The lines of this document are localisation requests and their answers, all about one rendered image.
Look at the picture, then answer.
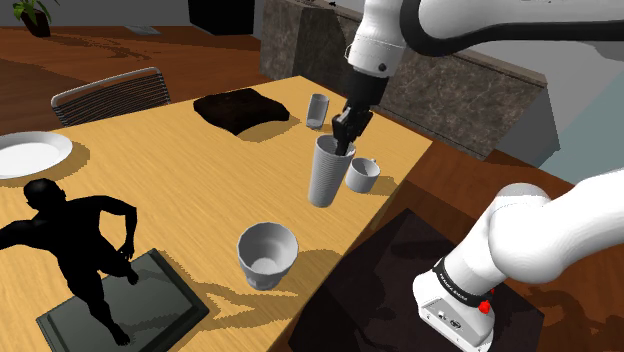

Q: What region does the potted green plant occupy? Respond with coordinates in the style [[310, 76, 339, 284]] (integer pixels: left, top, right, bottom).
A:
[[11, 0, 63, 39]]

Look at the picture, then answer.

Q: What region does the dark flat tray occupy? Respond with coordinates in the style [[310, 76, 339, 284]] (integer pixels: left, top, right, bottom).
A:
[[36, 247, 211, 352]]

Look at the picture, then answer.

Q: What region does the stone counter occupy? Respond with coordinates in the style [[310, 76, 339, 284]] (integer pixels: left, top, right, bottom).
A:
[[259, 0, 548, 162]]

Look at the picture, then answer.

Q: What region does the black human figure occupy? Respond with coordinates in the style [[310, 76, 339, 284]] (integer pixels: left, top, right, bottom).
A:
[[0, 178, 141, 347]]

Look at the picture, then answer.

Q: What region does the tall ribbed white cup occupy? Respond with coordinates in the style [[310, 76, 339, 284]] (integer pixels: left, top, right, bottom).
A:
[[307, 134, 358, 209]]

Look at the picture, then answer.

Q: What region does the black cabinet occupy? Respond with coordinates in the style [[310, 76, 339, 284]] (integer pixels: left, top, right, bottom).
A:
[[187, 0, 256, 37]]

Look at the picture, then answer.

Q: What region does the white footed bowl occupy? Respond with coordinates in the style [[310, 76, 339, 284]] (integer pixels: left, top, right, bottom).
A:
[[236, 222, 300, 292]]

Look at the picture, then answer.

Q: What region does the small white mug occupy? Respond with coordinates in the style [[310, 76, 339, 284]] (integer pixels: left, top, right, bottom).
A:
[[344, 156, 382, 194]]

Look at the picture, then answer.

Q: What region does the wooden table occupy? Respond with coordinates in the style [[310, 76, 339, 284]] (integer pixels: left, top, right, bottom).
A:
[[0, 75, 434, 352]]

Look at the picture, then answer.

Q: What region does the black folded cloth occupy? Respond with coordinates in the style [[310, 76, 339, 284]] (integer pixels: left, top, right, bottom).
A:
[[192, 87, 291, 137]]

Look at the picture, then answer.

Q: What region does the grey slatted chair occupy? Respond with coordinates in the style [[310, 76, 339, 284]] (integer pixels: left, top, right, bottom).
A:
[[50, 67, 172, 128]]

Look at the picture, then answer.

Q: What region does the white plate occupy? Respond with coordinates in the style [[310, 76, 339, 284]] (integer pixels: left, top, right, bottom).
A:
[[0, 130, 74, 181]]

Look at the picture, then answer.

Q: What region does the dark robot stand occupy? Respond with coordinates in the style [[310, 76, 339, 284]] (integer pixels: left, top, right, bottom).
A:
[[287, 208, 546, 352]]

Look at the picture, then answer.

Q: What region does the grey glass tumbler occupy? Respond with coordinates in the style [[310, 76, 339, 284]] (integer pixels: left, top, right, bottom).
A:
[[305, 93, 331, 131]]

